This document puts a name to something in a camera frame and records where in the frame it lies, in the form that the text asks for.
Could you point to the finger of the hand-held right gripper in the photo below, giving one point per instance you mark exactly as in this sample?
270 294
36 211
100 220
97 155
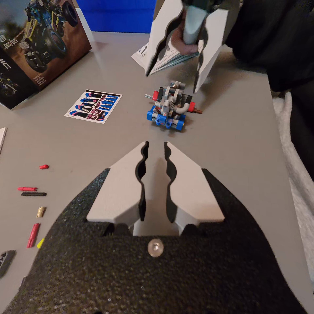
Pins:
159 24
213 44

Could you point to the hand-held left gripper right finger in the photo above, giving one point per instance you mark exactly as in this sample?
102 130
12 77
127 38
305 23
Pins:
196 196

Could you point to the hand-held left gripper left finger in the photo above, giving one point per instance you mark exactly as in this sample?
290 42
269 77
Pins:
115 196

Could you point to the lego instruction booklet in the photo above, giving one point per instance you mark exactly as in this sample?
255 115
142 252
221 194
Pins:
2 139
169 61

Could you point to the grey and blue lego chassis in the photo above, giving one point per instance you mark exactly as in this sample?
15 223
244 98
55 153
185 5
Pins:
171 103

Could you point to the tan lego pin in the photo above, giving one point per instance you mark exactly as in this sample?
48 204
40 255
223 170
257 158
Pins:
41 212

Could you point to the short red lego pin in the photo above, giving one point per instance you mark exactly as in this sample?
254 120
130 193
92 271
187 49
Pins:
44 166

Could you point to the black lego axle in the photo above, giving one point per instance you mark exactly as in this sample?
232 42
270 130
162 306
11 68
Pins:
33 194

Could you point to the long red lego pin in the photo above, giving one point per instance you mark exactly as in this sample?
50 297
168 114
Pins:
27 189

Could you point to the yellow lego beam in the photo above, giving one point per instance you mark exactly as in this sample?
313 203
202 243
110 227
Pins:
40 243

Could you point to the lego sticker sheet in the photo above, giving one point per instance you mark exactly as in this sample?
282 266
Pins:
93 106

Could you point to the closed lego instruction booklet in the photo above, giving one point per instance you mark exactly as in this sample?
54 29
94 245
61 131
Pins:
2 139

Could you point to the person's right hand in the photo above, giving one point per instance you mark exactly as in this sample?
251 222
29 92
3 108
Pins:
181 47

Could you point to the blue plastic storage bin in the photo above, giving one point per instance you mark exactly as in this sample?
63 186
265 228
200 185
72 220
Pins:
117 14

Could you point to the black cardboard box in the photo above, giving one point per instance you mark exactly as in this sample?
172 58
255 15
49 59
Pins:
36 49

